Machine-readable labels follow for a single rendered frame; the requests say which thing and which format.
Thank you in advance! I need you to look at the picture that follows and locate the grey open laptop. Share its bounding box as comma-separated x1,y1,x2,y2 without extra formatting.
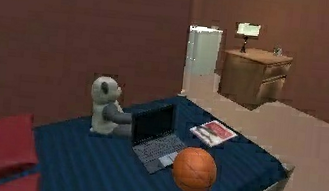
126,100,192,178

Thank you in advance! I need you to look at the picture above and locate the red and white book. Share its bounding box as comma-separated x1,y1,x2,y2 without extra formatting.
188,117,239,150

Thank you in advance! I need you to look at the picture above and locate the white and grey teddy bear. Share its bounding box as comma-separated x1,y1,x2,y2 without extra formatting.
86,75,138,139

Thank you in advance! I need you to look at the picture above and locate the orange basketball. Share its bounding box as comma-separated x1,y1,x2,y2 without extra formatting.
169,145,220,191

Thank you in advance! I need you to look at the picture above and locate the wooden chest of drawers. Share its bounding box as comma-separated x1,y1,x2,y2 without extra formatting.
217,45,294,109

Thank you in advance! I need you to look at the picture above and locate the black lamp with pale shade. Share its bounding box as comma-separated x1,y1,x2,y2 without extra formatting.
234,21,262,55

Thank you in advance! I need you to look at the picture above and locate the blue covered bed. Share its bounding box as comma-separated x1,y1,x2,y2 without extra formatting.
0,78,302,191

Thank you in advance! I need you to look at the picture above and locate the small grey object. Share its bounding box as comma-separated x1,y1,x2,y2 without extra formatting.
273,46,284,58

